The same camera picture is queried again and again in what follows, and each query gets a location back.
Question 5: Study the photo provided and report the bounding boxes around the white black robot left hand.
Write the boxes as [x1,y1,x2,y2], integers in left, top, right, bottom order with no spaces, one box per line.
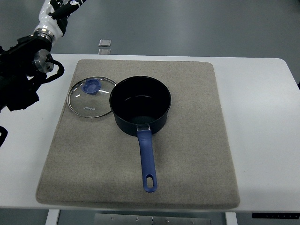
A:
[34,0,86,42]

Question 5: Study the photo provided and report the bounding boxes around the glass lid with blue knob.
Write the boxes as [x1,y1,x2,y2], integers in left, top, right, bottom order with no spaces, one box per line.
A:
[67,76,117,118]

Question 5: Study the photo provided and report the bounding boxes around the dark pot with blue handle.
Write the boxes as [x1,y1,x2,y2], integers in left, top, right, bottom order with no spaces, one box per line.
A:
[109,76,172,193]

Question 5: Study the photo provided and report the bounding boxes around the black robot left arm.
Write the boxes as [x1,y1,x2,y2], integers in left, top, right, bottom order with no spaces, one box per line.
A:
[0,28,64,111]

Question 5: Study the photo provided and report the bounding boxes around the upper metal floor plate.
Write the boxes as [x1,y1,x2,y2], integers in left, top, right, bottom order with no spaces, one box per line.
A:
[98,39,111,47]

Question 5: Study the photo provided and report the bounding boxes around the metal floor plate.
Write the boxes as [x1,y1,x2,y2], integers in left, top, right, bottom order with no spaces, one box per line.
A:
[98,39,111,47]
[98,48,111,55]

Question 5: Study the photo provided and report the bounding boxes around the lower metal floor plate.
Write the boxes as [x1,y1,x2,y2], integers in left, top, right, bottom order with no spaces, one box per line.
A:
[98,48,111,55]

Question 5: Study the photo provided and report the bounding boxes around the white left table leg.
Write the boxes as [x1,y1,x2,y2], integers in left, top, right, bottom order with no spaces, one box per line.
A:
[45,209,60,225]

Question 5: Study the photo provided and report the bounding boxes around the white table leg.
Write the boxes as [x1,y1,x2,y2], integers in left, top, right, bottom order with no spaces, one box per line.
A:
[225,212,238,225]
[45,209,60,225]

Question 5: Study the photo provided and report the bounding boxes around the metal table crossbar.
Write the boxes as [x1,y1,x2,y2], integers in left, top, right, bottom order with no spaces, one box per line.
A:
[94,213,211,225]

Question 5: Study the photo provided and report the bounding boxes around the white right table leg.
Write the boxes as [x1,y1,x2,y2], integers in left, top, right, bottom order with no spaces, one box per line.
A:
[225,212,238,225]

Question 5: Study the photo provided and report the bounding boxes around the black table control panel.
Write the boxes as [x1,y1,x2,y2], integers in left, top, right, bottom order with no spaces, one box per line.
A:
[252,213,300,219]

